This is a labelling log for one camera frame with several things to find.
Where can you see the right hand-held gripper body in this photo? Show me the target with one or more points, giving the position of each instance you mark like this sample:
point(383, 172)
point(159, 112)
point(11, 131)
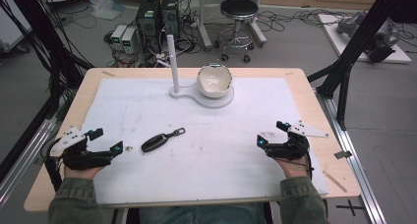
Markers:
point(291, 148)

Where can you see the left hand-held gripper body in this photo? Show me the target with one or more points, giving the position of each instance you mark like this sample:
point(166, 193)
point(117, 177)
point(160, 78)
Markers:
point(73, 142)

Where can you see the black car key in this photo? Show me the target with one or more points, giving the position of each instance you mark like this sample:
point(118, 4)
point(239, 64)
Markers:
point(155, 142)

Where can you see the person's right hand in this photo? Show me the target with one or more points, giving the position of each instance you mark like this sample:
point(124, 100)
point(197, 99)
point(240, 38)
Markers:
point(295, 167)

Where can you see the person's left hand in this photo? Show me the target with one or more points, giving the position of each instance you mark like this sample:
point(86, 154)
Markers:
point(82, 174)

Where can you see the black tape piece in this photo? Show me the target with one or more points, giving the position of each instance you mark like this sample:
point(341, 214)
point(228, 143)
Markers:
point(343, 154)

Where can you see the wooden stick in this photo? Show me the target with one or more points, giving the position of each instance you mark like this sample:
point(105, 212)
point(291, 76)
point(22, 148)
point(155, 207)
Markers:
point(334, 181)

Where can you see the wooden table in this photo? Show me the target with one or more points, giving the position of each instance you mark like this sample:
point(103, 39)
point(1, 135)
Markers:
point(341, 175)

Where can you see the white foam mat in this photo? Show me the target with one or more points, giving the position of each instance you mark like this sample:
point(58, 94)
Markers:
point(203, 165)

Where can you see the white ceramic bowl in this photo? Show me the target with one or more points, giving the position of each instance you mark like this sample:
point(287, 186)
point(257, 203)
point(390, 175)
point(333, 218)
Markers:
point(213, 81)

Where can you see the black tape cross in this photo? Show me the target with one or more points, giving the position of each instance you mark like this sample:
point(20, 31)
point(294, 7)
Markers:
point(350, 207)

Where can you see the white power supply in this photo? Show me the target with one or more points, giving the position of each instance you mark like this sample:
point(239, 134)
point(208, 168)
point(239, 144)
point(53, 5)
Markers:
point(118, 34)
point(129, 40)

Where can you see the grey table leg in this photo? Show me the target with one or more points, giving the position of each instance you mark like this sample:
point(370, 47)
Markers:
point(257, 27)
point(205, 27)

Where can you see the white stand with pole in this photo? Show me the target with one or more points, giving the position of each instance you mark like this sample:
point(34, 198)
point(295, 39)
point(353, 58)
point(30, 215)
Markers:
point(173, 63)

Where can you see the white floor board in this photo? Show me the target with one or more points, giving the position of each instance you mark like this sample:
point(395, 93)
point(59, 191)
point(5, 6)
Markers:
point(331, 34)

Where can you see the large black computer tower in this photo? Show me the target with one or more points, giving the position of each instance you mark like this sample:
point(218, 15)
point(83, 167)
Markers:
point(148, 24)

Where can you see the black round stool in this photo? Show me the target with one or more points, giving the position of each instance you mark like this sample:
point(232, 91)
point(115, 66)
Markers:
point(238, 8)

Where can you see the clear plastic bag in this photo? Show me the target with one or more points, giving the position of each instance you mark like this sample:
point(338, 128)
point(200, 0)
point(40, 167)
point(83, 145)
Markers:
point(106, 7)

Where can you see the white cabinet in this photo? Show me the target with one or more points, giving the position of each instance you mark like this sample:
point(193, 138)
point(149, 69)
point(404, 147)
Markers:
point(11, 17)

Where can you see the small black computer tower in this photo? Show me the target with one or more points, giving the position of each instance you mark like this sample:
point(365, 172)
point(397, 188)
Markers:
point(170, 12)

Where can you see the aluminium rail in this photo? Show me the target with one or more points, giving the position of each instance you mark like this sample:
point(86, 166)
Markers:
point(23, 158)
point(357, 171)

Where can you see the black metal frame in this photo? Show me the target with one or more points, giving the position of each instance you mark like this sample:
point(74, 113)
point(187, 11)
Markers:
point(357, 44)
point(31, 24)

